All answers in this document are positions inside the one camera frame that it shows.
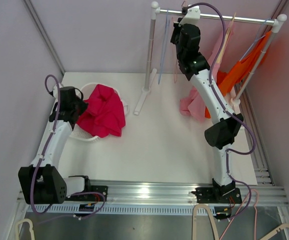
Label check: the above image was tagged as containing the crimson red t shirt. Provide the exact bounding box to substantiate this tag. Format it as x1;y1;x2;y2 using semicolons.
76;84;126;138

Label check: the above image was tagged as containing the pink t shirt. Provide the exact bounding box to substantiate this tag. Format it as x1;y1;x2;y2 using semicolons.
179;22;236;123

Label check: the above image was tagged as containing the pink wire hanger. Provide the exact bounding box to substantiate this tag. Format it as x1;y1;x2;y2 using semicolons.
171;0;188;83

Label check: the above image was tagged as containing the orange t shirt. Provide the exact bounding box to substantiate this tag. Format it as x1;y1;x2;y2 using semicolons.
204;29;273;119

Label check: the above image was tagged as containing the light blue wire hanger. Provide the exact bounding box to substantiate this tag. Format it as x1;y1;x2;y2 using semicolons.
158;10;170;84

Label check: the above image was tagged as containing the beige wooden hanger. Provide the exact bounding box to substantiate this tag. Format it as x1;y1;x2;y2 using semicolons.
216;13;237;65

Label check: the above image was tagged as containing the white t shirt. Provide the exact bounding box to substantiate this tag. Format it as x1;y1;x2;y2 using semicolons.
114;88;130;117

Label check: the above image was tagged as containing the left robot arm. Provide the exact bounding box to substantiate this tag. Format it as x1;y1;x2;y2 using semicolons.
18;86;88;205

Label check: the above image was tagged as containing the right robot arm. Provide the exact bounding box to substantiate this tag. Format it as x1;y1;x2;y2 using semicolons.
170;3;244;200

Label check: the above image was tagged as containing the beige hanger on floor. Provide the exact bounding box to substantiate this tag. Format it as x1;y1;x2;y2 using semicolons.
191;203;220;240

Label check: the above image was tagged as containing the beige hanger bottom left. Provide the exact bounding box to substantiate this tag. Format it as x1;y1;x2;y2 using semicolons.
13;218;37;240

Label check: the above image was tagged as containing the beige hanger bottom right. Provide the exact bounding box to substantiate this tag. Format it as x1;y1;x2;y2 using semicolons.
260;223;289;240

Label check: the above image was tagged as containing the white perforated plastic basket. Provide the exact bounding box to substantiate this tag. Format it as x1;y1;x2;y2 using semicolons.
69;82;129;143

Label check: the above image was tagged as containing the metal clothes rack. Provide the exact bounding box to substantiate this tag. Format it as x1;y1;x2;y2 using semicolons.
133;1;287;116

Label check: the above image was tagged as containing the aluminium mounting rail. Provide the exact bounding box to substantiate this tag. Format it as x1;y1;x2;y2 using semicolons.
16;177;289;216

